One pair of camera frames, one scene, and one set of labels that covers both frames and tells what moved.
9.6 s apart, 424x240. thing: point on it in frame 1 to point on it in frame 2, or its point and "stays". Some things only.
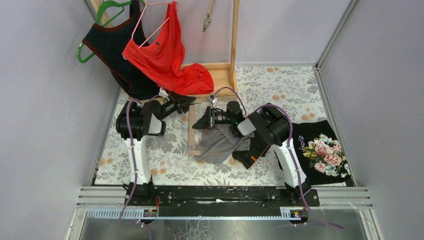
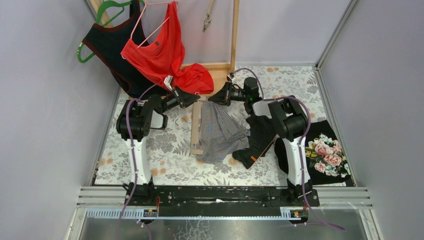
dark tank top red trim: [109, 45] stays
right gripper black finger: [208, 121] to [222, 97]
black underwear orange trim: [258, 147] stays
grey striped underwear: [217, 144] stays
